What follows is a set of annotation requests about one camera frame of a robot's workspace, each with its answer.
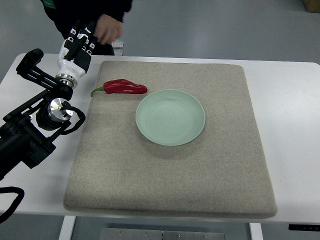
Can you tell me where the black table control panel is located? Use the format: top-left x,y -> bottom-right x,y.
288,224 -> 320,232

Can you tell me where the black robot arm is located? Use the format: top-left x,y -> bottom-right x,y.
0,48 -> 86,179

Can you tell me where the beige fabric mat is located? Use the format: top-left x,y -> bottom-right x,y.
64,60 -> 277,219

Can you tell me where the metal table base plate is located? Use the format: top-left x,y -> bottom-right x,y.
99,228 -> 226,240

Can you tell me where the upper floor outlet plate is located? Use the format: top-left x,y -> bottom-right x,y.
111,40 -> 124,49

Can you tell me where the light green plate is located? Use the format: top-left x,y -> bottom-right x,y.
135,89 -> 206,147

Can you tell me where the black cable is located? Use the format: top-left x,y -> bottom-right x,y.
0,186 -> 26,225

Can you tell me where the person's hand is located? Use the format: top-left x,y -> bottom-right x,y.
94,14 -> 124,45

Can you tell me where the red pepper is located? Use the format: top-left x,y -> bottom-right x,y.
90,78 -> 148,97

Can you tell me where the floor outlet plate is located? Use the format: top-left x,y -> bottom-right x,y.
114,50 -> 123,56
111,40 -> 124,49

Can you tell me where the left white table leg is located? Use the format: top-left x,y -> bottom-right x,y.
58,216 -> 76,240

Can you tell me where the person in dark clothes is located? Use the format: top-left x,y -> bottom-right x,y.
41,0 -> 133,56

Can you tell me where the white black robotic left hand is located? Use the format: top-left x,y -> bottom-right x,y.
57,21 -> 98,79

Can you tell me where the right white table leg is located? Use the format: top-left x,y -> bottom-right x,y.
249,223 -> 264,240

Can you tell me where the lower floor outlet plate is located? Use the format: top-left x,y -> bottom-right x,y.
114,50 -> 123,56

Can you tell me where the white table leg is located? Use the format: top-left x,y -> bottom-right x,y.
249,223 -> 264,240
58,216 -> 76,240

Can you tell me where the cardboard box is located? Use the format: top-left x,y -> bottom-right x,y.
302,0 -> 320,13

